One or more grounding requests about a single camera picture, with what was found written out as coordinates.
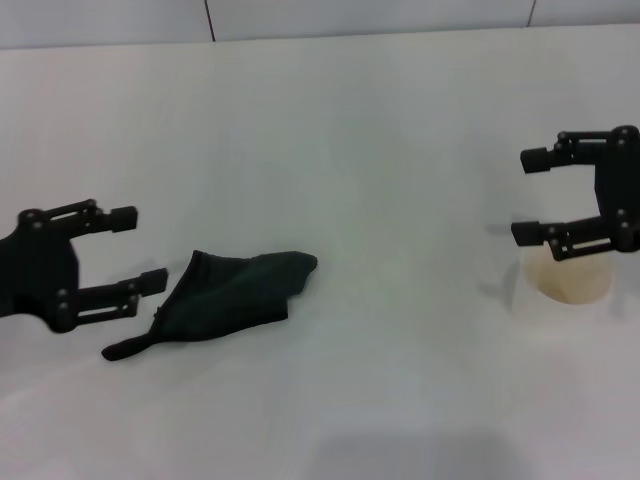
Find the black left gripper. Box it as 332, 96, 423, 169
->
0, 198, 170, 335

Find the dark blue rag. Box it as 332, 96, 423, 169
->
101, 248, 319, 363

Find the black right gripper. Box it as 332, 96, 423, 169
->
510, 124, 640, 263

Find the white paper cup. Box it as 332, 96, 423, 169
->
509, 247, 616, 327

